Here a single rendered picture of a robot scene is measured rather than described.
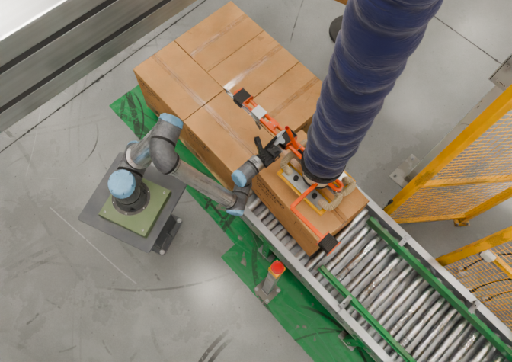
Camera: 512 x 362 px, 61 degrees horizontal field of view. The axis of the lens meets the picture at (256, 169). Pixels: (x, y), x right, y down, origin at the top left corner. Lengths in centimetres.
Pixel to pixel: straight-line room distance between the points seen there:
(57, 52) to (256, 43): 314
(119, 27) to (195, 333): 300
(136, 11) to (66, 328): 321
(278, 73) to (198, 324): 195
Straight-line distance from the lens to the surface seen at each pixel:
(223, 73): 340
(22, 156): 408
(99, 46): 49
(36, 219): 383
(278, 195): 254
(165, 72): 345
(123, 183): 251
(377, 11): 119
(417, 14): 121
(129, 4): 49
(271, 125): 240
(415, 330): 300
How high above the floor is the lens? 335
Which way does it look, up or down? 68 degrees down
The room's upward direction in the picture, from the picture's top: 4 degrees clockwise
